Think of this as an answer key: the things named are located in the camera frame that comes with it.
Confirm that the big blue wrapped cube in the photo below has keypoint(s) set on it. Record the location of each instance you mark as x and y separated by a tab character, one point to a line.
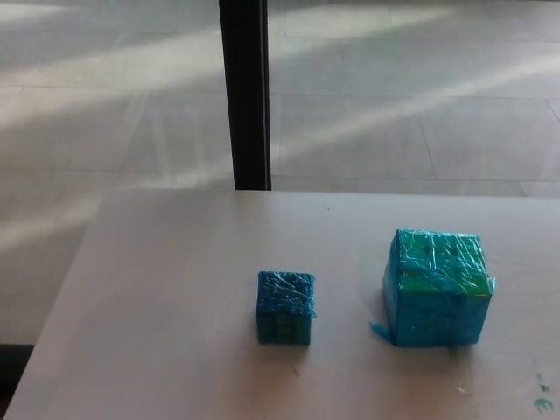
437	289

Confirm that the black vertical window post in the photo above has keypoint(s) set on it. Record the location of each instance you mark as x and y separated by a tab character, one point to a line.
247	92

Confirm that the small blue cube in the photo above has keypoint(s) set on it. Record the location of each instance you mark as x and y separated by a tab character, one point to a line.
285	306

